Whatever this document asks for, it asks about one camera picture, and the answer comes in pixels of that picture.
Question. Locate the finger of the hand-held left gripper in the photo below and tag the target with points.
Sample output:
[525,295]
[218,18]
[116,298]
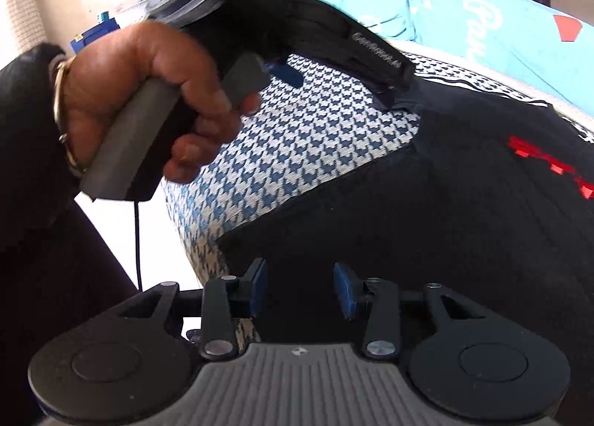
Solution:
[284,74]

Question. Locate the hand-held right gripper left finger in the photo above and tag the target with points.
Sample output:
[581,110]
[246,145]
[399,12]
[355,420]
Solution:
[257,289]

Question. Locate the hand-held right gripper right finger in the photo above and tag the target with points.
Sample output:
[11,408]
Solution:
[343,289]

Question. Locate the black shirt with red print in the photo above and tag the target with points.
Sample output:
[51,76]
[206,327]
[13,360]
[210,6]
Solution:
[417,221]

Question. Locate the person's left forearm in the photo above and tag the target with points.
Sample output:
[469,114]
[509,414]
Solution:
[28,129]

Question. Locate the person's left hand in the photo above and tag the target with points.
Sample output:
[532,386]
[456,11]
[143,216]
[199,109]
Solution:
[120,68]

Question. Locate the houndstooth sofa cushion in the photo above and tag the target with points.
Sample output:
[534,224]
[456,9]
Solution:
[301,129]

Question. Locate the blue box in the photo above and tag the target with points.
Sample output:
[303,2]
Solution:
[95,33]

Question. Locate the person's dark clothing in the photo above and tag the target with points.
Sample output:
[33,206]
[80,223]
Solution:
[55,314]

